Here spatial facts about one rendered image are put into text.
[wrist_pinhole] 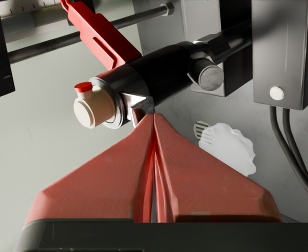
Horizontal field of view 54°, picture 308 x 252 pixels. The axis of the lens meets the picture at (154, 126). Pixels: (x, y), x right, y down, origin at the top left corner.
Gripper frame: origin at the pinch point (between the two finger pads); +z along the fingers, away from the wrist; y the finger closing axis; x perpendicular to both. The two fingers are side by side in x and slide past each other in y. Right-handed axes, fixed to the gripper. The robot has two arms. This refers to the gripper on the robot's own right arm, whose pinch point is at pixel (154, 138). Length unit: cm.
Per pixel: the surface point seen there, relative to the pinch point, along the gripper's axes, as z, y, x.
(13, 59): 18.5, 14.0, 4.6
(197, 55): 6.5, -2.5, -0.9
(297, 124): 21.4, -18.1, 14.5
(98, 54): 6.5, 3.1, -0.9
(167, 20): 36.7, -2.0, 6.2
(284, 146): 7.1, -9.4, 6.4
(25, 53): 19.5, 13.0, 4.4
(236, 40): 10.5, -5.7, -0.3
